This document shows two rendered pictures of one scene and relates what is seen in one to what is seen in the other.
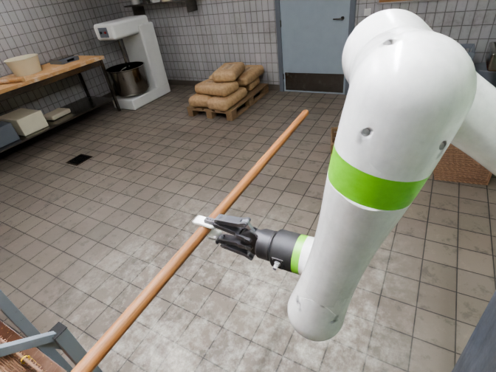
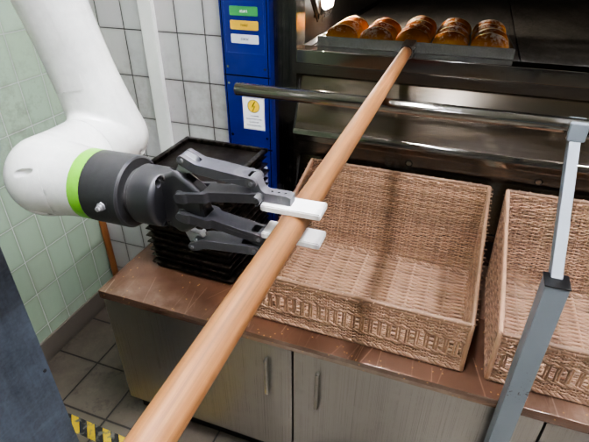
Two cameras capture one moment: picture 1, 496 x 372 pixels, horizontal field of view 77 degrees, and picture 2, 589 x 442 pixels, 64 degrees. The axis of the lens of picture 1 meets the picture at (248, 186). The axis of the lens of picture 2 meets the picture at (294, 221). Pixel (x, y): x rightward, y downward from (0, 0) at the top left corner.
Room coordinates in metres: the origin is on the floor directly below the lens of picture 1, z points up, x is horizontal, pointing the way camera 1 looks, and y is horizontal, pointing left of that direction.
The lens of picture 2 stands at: (1.08, 0.02, 1.48)
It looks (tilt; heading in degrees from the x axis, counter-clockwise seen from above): 32 degrees down; 167
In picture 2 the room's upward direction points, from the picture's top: straight up
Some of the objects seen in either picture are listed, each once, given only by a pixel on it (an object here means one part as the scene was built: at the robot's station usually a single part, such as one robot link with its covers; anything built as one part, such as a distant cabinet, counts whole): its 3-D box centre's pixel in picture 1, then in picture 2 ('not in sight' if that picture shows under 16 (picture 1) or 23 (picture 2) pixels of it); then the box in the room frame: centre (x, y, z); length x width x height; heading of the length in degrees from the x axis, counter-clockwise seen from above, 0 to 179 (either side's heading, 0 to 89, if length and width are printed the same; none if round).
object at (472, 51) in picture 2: not in sight; (417, 35); (-0.34, 0.76, 1.19); 0.55 x 0.36 x 0.03; 57
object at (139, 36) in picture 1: (131, 62); not in sight; (5.77, 1.67, 0.66); 1.00 x 0.66 x 1.32; 146
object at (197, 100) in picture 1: (207, 96); not in sight; (4.76, 0.41, 0.22); 0.62 x 0.36 x 0.15; 152
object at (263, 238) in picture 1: (258, 241); (173, 198); (0.56, -0.01, 1.20); 0.09 x 0.07 x 0.08; 57
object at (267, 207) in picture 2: (205, 222); (294, 206); (0.64, 0.13, 1.21); 0.07 x 0.03 x 0.01; 57
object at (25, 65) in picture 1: (24, 65); not in sight; (4.83, 2.87, 1.01); 0.43 x 0.43 x 0.21
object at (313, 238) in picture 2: (208, 232); (294, 234); (0.64, 0.13, 1.18); 0.07 x 0.03 x 0.01; 57
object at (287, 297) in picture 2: not in sight; (375, 248); (0.09, 0.49, 0.72); 0.56 x 0.49 x 0.28; 56
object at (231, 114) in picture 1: (229, 99); not in sight; (4.91, 0.08, 0.07); 1.20 x 0.80 x 0.14; 146
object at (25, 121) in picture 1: (23, 121); not in sight; (4.43, 3.04, 0.35); 0.50 x 0.36 x 0.24; 58
